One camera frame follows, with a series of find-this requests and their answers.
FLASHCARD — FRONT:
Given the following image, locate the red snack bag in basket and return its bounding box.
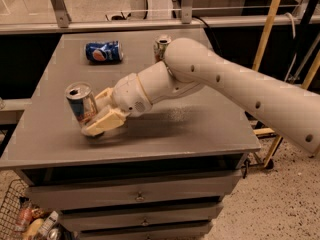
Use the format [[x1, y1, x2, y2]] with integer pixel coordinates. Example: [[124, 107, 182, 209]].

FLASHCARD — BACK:
[[14, 207, 32, 232]]

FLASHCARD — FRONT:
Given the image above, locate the wire basket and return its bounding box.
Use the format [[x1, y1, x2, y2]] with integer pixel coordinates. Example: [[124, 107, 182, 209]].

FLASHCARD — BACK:
[[0, 179, 30, 240]]

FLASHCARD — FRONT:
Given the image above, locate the white packet in basket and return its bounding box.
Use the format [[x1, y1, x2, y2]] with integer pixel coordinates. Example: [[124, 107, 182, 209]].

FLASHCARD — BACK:
[[37, 211, 59, 238]]

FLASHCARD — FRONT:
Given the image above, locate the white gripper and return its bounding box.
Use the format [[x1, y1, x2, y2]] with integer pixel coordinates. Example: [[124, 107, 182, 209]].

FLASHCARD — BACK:
[[81, 73, 152, 137]]

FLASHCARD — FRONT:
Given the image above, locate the green 7up can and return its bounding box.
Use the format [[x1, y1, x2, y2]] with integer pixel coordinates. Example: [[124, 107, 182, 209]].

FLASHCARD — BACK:
[[153, 34, 172, 62]]

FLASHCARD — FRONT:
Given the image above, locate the metal railing frame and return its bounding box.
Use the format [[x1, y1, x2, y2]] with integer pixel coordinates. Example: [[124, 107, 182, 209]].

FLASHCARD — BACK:
[[0, 0, 309, 35]]

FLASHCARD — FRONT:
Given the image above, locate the blue pepsi can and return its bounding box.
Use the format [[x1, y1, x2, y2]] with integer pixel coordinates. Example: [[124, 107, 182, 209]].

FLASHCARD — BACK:
[[85, 41, 123, 63]]

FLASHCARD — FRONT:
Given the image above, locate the red bull can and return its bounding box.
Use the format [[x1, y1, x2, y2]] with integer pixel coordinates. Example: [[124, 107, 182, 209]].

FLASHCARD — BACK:
[[65, 82, 98, 129]]

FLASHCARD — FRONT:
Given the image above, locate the grey drawer cabinet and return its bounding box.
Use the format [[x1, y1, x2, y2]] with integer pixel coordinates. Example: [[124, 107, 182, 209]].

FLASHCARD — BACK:
[[0, 31, 260, 240]]

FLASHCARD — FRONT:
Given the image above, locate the black cable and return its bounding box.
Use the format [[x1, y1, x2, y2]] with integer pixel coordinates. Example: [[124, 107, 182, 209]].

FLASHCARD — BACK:
[[192, 15, 223, 57]]

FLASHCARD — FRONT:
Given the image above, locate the wooden easel frame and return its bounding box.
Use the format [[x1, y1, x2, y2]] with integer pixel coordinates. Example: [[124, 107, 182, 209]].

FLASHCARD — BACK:
[[252, 0, 320, 169]]

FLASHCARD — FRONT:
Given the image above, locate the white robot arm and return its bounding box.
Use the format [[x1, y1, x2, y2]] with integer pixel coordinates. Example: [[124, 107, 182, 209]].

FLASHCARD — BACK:
[[82, 38, 320, 155]]

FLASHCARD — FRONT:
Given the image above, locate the yellow item in basket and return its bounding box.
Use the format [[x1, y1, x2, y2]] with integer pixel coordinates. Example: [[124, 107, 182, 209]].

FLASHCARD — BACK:
[[22, 218, 44, 240]]

